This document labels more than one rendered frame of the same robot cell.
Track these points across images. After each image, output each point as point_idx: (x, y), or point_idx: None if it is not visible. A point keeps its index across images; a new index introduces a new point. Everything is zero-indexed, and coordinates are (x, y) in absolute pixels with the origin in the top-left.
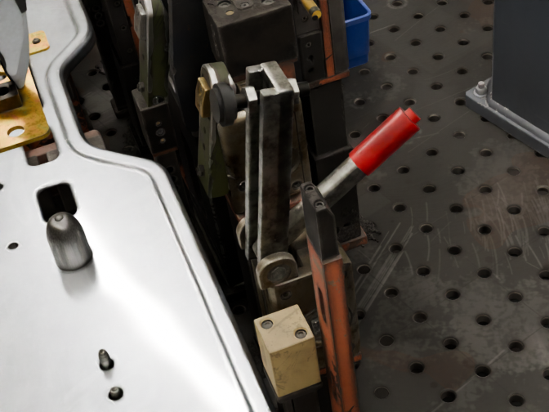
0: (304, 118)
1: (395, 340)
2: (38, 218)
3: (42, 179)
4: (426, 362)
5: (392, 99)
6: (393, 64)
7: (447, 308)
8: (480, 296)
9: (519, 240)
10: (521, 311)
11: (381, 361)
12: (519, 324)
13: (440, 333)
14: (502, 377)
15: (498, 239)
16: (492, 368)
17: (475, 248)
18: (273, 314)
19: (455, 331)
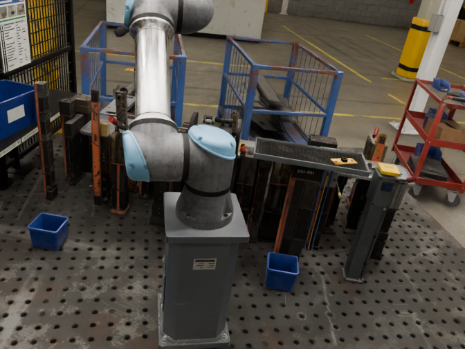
0: None
1: (144, 233)
2: None
3: None
4: (132, 234)
5: (239, 282)
6: (259, 292)
7: (142, 245)
8: (139, 252)
9: (148, 269)
10: (126, 255)
11: (141, 228)
12: (122, 253)
13: (137, 240)
14: (113, 242)
15: (153, 266)
16: (117, 242)
17: (156, 260)
18: (108, 122)
19: (135, 242)
